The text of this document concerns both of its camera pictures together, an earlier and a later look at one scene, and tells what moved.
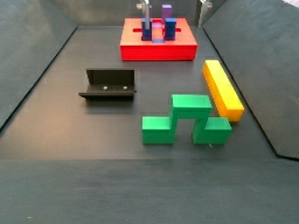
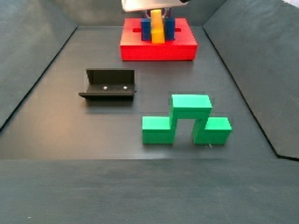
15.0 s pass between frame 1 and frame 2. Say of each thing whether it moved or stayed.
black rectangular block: stayed
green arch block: stayed
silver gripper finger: moved
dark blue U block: stayed
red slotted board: stayed
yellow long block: moved
